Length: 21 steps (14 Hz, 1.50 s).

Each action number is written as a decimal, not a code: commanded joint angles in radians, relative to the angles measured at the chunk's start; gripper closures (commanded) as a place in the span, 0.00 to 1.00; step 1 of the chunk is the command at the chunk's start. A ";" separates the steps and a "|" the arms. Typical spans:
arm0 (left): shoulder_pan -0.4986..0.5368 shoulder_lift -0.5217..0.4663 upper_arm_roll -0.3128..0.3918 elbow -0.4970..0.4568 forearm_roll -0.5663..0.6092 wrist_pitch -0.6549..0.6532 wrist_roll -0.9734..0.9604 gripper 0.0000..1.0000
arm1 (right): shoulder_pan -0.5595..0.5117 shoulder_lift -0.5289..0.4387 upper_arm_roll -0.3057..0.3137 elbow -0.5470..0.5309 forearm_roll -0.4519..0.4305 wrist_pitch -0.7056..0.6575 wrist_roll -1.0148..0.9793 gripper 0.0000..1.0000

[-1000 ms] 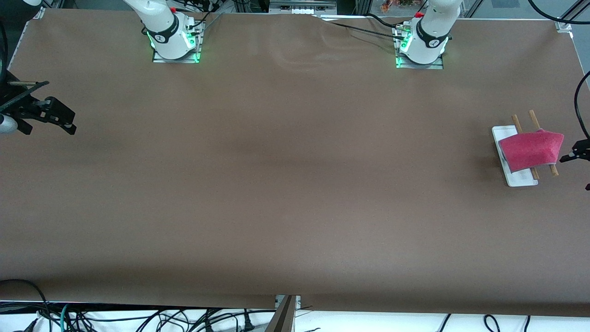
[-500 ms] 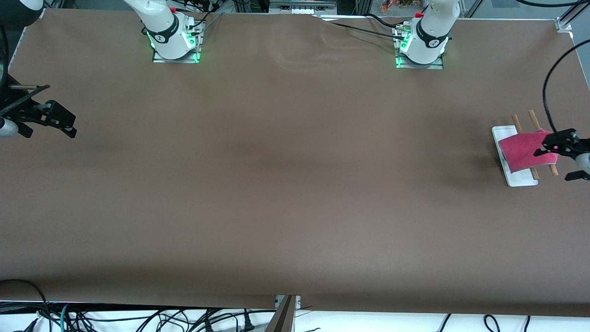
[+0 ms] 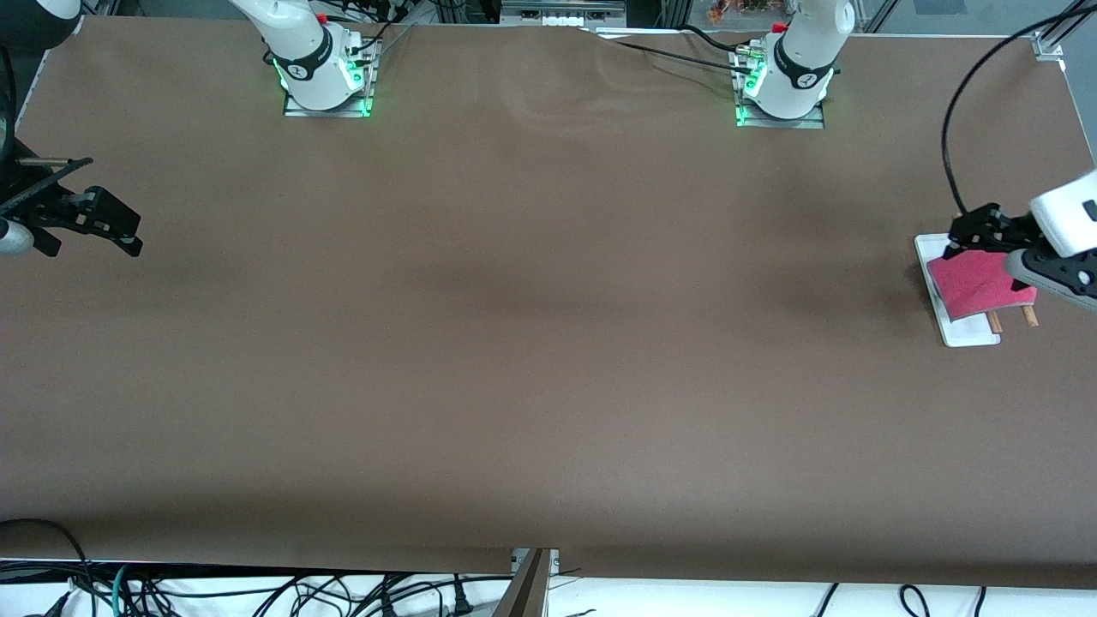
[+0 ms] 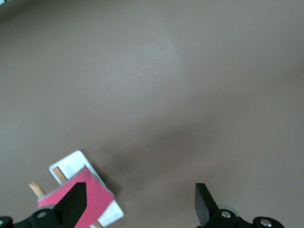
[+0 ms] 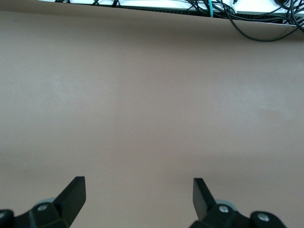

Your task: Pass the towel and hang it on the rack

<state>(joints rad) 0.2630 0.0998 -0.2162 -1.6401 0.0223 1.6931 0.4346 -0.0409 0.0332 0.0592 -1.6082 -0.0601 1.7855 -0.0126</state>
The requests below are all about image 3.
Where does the pink towel with grey edge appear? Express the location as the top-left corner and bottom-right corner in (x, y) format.
(927, 249), (1038, 322)

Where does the white rack with wooden bars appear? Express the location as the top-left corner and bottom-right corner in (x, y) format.
(914, 233), (1040, 348)

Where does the orange object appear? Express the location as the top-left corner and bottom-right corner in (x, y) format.
(707, 0), (781, 24)

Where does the aluminium corner bracket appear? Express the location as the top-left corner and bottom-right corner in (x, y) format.
(1033, 0), (1097, 61)

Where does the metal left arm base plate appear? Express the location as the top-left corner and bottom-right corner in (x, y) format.
(734, 47), (826, 129)

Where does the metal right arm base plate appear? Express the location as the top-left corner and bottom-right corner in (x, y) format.
(283, 39), (375, 118)

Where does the black looped cable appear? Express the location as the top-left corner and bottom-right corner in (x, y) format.
(0, 518), (91, 592)

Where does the short black cable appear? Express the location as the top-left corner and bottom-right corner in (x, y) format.
(677, 23), (748, 52)

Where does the long black cable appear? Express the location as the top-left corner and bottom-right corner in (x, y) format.
(591, 31), (762, 68)

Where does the black cable with plug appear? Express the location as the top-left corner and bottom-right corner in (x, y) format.
(441, 576), (475, 617)

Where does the aluminium frame post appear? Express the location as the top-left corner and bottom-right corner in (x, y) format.
(493, 548), (560, 617)

